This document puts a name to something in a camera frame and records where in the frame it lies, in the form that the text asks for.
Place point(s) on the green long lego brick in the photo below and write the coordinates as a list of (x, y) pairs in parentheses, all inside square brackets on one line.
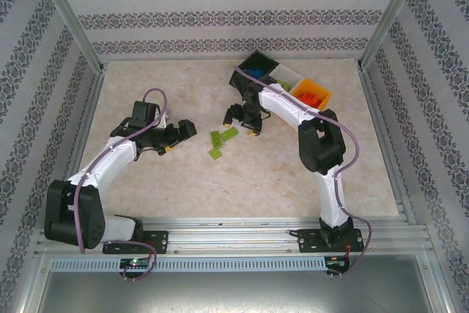
[(286, 87), (229, 133), (216, 138)]

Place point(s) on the orange curved lego brick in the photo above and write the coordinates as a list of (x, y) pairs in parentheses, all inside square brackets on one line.
[(317, 99)]

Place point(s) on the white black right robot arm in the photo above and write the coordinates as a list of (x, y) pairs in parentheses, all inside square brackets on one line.
[(318, 151)]

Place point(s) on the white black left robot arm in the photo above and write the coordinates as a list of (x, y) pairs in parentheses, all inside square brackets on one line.
[(62, 214)]

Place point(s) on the black plastic bin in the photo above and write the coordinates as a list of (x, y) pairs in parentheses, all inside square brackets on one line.
[(258, 60)]

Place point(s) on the white plastic bin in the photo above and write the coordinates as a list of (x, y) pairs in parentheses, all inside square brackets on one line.
[(289, 73)]

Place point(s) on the yellow plastic bin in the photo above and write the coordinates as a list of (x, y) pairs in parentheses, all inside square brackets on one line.
[(311, 85)]

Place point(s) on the small circuit board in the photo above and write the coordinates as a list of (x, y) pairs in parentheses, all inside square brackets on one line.
[(335, 261), (135, 262)]

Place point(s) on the grey metal panel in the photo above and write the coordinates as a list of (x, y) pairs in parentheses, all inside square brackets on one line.
[(234, 294)]

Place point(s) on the aluminium side rail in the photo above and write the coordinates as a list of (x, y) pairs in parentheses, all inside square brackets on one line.
[(80, 144), (379, 115)]

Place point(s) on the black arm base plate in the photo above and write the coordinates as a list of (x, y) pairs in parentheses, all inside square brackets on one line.
[(161, 241), (306, 241)]

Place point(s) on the aluminium mounting rail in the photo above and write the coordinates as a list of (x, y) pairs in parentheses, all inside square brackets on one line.
[(234, 239)]

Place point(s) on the aluminium frame post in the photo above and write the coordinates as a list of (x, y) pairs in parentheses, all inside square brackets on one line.
[(69, 16), (392, 16)]

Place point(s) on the aluminium frame beam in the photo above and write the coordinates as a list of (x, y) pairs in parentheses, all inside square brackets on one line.
[(435, 287), (31, 287)]

